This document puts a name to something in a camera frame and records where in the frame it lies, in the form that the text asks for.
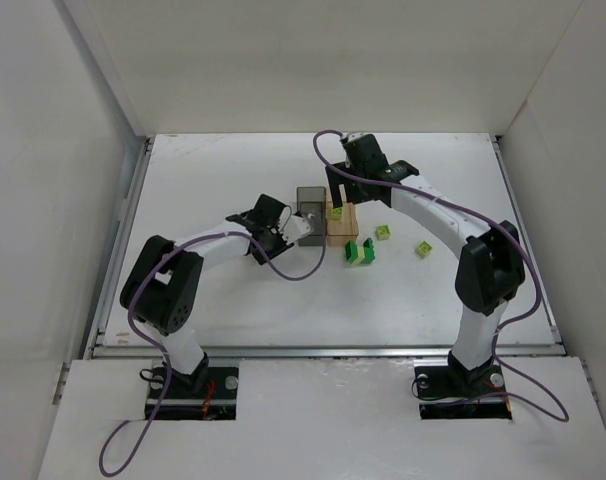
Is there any lime lego brick studs up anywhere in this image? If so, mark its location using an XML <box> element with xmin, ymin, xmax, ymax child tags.
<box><xmin>330</xmin><ymin>207</ymin><xmax>343</xmax><ymax>221</ymax></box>

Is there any lime lego brick hollow side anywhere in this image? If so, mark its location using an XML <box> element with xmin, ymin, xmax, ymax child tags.
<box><xmin>375</xmin><ymin>224</ymin><xmax>391</xmax><ymax>241</ymax></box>

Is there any green and lime lego stack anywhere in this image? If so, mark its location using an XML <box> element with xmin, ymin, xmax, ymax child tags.
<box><xmin>344</xmin><ymin>238</ymin><xmax>375</xmax><ymax>266</ymax></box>

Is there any lime lego brick edge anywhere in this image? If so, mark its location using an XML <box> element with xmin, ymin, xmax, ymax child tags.
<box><xmin>415</xmin><ymin>241</ymin><xmax>433</xmax><ymax>259</ymax></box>

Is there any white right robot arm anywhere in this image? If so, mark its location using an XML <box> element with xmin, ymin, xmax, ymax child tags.
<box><xmin>325</xmin><ymin>133</ymin><xmax>525</xmax><ymax>373</ymax></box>

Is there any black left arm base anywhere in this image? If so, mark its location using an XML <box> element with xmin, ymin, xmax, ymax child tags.
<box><xmin>139</xmin><ymin>363</ymin><xmax>240</xmax><ymax>421</ymax></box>

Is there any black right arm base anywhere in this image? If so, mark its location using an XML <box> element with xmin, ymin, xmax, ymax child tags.
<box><xmin>412</xmin><ymin>365</ymin><xmax>512</xmax><ymax>420</ymax></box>

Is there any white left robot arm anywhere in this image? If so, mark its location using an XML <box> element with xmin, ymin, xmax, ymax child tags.
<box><xmin>119</xmin><ymin>194</ymin><xmax>322</xmax><ymax>376</ymax></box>

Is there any grey transparent container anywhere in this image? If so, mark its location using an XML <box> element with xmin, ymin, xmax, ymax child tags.
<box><xmin>296</xmin><ymin>186</ymin><xmax>327</xmax><ymax>247</ymax></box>

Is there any amber transparent container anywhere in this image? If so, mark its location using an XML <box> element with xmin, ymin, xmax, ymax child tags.
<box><xmin>326</xmin><ymin>190</ymin><xmax>359</xmax><ymax>248</ymax></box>

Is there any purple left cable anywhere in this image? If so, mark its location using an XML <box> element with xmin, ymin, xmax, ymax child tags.
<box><xmin>99</xmin><ymin>204</ymin><xmax>329</xmax><ymax>476</ymax></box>

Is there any aluminium frame rail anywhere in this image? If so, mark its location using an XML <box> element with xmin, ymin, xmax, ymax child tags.
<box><xmin>85</xmin><ymin>134</ymin><xmax>567</xmax><ymax>361</ymax></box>

